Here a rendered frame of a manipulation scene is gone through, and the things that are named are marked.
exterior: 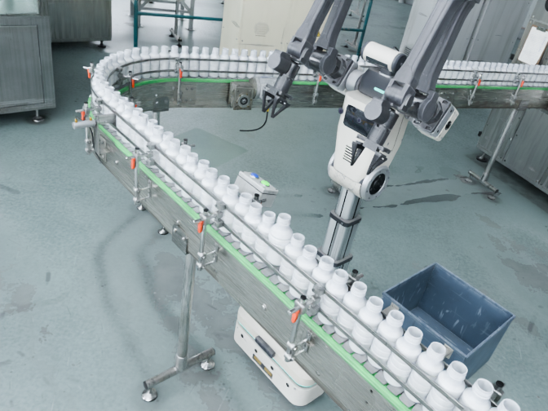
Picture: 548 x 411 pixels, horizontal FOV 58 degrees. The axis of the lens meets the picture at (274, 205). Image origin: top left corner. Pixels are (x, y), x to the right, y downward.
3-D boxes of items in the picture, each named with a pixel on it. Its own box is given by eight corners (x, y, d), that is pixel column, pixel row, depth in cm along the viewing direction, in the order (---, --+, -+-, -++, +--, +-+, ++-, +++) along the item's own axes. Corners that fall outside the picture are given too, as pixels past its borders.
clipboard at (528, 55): (518, 59, 455) (533, 24, 438) (537, 68, 438) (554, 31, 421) (514, 59, 453) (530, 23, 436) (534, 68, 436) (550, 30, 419)
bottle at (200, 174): (187, 201, 175) (192, 160, 166) (201, 196, 179) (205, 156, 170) (198, 209, 172) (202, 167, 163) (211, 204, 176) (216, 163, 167)
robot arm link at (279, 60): (313, 50, 174) (295, 45, 179) (293, 37, 165) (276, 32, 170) (298, 82, 176) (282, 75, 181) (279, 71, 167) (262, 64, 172)
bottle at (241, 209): (237, 245, 158) (244, 202, 149) (227, 235, 162) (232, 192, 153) (252, 240, 161) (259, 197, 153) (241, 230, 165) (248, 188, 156)
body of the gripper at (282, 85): (278, 95, 173) (288, 77, 172) (263, 87, 181) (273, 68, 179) (291, 102, 178) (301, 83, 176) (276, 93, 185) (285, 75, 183)
